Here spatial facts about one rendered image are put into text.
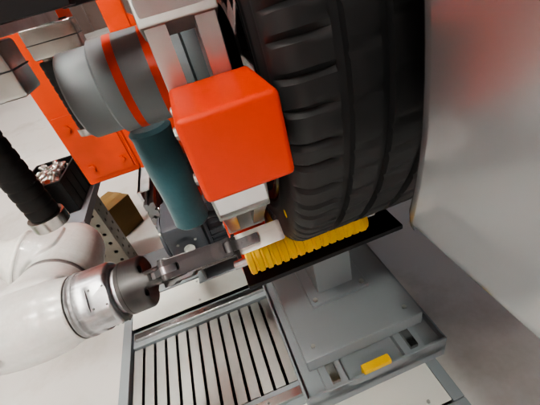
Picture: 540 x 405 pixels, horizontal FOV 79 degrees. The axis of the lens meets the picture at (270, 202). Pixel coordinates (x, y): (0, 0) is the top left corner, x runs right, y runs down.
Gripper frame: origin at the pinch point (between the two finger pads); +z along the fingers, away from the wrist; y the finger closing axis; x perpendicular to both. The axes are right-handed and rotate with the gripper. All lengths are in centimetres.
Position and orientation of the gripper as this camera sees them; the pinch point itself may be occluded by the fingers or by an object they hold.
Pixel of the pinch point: (259, 237)
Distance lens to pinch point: 48.1
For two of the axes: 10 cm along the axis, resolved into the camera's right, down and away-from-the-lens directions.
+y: 0.5, -1.8, -9.8
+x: -3.6, -9.2, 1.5
